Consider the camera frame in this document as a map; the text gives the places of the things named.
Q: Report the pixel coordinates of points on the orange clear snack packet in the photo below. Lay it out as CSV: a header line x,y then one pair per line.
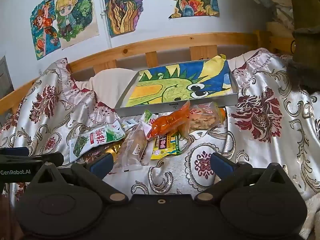
x,y
170,123

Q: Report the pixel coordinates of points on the white pillow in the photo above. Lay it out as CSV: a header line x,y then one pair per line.
x,y
107,82

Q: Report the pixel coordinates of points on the white wall pipe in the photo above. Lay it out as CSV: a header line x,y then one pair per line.
x,y
104,15

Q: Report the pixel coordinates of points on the swirl pattern wall poster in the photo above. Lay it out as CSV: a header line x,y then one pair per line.
x,y
127,7

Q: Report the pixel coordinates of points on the clear red print cracker packet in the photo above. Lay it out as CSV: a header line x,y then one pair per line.
x,y
202,120

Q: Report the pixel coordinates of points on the dark brown snack packet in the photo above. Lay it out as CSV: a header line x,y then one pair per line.
x,y
96,153

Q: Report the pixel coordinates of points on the dragon drawing paper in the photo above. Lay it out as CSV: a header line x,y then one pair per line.
x,y
175,85

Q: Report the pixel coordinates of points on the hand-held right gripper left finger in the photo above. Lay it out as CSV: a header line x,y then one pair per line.
x,y
101,165

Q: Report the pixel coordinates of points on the gold ingot snack packet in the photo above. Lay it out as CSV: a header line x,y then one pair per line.
x,y
115,151

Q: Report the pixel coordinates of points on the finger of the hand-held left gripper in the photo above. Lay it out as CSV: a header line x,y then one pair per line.
x,y
13,151
30,158

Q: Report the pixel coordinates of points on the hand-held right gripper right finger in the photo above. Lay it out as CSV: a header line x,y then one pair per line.
x,y
221,166

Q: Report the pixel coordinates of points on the yellow green snack packet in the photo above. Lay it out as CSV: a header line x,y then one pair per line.
x,y
166,147

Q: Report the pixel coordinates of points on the orange haired figure wall poster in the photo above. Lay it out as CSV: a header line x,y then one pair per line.
x,y
42,30

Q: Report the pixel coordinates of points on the satin floral blanket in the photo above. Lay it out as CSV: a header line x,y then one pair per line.
x,y
262,130

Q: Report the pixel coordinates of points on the fluffy cream blanket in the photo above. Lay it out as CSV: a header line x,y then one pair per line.
x,y
312,217

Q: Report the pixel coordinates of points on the green white snack packet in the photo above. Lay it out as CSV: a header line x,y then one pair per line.
x,y
95,140

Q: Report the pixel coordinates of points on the grey wall panel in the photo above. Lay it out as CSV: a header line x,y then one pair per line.
x,y
5,76

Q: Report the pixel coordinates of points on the blond figure wall poster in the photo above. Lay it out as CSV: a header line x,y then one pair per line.
x,y
75,15

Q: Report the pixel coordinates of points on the grey shallow tray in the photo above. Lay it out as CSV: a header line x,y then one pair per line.
x,y
140,111

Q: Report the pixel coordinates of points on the navy white strip packet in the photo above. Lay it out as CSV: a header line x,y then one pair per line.
x,y
128,123

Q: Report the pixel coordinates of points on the clear bread packet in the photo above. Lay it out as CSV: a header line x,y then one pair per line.
x,y
133,147

